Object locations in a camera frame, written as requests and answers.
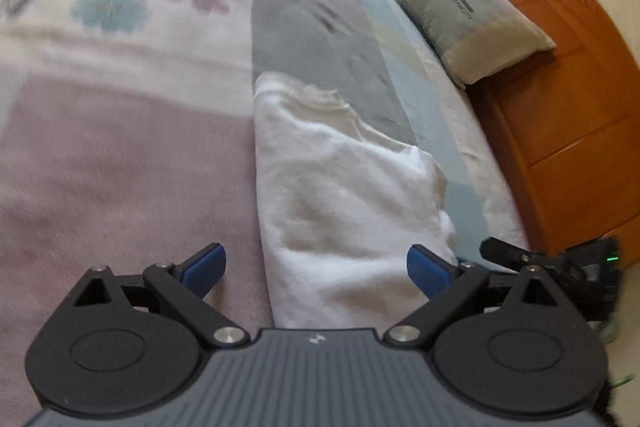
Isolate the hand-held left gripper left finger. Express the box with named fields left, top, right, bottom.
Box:
left=72, top=243, right=251, bottom=349

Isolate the beige and grey pillow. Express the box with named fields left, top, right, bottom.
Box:
left=355, top=0, right=558, bottom=88

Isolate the white printed long-sleeve shirt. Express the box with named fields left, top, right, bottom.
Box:
left=252, top=72, right=458, bottom=333

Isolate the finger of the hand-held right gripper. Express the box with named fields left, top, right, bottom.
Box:
left=479, top=237, right=566, bottom=270

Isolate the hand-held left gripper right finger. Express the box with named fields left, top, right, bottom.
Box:
left=385, top=244, right=568, bottom=350

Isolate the bed with patterned sheet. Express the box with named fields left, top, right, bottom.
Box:
left=0, top=0, right=531, bottom=408

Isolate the wooden headboard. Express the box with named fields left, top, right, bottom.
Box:
left=310, top=0, right=640, bottom=268

